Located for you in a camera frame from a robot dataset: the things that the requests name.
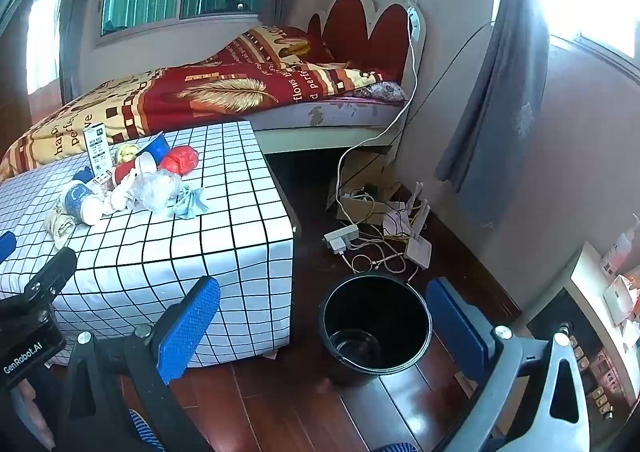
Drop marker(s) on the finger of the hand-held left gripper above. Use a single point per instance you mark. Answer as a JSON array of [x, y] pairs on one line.
[[50, 279], [5, 246]]

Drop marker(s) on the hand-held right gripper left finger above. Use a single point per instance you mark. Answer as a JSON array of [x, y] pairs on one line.
[[192, 324]]

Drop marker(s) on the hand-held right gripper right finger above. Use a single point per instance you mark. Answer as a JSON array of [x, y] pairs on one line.
[[457, 327]]

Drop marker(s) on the black plastic bin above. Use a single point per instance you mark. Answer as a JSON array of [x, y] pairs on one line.
[[350, 307]]

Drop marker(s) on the white red snack bag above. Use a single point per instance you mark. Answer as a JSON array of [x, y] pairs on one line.
[[101, 179]]

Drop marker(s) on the red paper cup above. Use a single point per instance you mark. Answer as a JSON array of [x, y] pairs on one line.
[[121, 175]]

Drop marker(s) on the person's left hand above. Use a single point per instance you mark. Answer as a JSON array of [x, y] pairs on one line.
[[32, 409]]

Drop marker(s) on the beige crumpled cloth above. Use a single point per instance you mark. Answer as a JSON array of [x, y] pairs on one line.
[[59, 228]]

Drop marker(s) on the white paper cup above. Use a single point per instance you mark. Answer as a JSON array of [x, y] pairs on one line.
[[92, 210]]

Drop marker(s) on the white checkered tablecloth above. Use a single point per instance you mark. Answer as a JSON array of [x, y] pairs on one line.
[[200, 242]]

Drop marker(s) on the blue patterned paper cup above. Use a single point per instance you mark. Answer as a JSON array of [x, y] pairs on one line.
[[74, 199]]

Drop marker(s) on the white router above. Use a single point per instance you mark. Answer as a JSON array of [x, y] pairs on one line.
[[419, 248]]

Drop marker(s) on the white crumpled tissue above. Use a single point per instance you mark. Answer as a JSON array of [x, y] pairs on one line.
[[118, 198]]

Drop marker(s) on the blue striped slipper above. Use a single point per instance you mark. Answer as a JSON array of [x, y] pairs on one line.
[[145, 429], [395, 448]]

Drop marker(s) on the light blue crumpled cloth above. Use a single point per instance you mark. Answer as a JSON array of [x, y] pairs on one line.
[[187, 202]]

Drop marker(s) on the white paper sheet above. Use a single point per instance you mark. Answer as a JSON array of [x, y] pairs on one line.
[[395, 217]]

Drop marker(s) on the green and white carton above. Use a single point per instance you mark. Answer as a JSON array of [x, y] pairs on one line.
[[97, 149]]

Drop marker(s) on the clear plastic bag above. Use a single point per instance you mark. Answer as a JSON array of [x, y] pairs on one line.
[[155, 189]]

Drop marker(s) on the white power strip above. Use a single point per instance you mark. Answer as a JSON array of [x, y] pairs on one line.
[[341, 236]]

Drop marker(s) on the yellow cloth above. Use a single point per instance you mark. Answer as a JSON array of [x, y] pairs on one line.
[[125, 151]]

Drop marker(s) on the red crumpled plastic bag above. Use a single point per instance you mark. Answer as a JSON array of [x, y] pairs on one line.
[[180, 160]]

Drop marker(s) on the blue bowl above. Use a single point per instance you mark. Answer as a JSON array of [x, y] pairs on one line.
[[156, 147]]

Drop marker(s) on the cardboard box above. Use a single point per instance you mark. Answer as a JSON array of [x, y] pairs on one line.
[[360, 176]]

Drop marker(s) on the small side window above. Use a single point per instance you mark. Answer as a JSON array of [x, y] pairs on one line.
[[42, 36]]

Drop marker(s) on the bed with red blanket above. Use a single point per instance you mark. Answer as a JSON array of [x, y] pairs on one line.
[[165, 96]]

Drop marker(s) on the grey patterned curtain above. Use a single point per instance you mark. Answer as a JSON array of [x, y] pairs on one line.
[[495, 96]]

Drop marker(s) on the dark grey curtain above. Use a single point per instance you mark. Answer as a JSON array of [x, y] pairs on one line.
[[82, 16]]

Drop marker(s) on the white bed base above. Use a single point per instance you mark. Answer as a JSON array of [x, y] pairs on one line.
[[330, 119]]

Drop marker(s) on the floral pillow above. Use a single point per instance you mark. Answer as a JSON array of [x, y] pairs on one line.
[[382, 91]]

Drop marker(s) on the white charger on headboard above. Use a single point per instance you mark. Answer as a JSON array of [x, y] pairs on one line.
[[414, 15]]

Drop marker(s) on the red and white headboard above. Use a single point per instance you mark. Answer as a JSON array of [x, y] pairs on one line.
[[357, 26]]

